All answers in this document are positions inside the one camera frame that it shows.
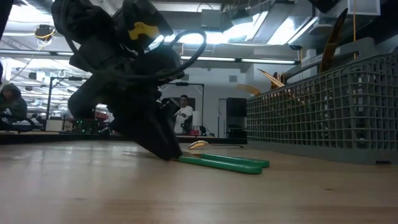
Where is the black ceiling cable reel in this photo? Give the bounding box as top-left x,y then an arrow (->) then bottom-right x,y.
33,24 -> 56,41

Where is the person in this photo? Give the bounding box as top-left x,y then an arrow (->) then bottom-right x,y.
0,82 -> 29,131
173,95 -> 195,135

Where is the black aluminium table frame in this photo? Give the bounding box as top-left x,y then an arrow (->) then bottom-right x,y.
0,132 -> 248,146

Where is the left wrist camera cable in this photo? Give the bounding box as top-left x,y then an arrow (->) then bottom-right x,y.
127,21 -> 208,83

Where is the grey plastic cutlery basket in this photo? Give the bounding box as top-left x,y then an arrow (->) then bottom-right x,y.
246,36 -> 398,166

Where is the green handled gold spoon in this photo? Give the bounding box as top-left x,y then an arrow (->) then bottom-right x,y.
318,7 -> 349,75

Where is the gold fork green handle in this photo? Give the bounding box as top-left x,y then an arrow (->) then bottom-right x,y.
257,68 -> 287,91
237,83 -> 262,96

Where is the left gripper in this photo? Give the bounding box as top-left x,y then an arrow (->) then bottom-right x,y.
67,40 -> 186,162

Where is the black cabinet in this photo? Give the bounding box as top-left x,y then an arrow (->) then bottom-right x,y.
226,98 -> 248,138

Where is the ceiling light strip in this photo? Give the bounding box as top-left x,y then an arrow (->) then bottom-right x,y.
0,49 -> 75,57
180,55 -> 296,65

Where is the black workstation frame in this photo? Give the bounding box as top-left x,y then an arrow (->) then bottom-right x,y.
45,76 -> 91,130

